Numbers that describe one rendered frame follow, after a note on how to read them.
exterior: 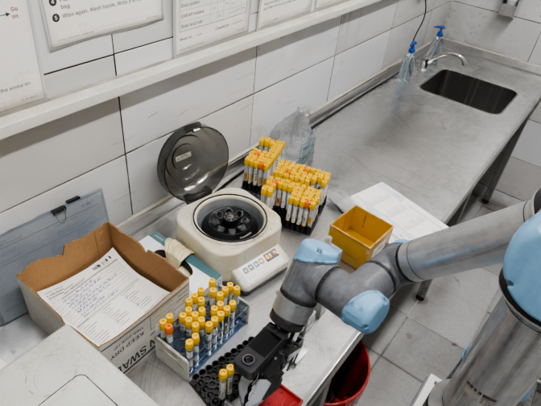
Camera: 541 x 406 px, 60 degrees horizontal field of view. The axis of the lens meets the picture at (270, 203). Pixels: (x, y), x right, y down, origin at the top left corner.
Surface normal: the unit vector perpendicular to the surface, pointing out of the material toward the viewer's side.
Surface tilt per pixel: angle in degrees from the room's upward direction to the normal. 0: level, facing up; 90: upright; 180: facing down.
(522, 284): 83
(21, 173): 90
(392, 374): 0
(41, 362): 0
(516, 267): 83
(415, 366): 0
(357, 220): 90
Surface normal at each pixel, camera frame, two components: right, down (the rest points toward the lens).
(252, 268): 0.37, -0.50
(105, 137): 0.80, 0.43
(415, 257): -0.86, -0.02
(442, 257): -0.76, 0.31
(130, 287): 0.11, -0.77
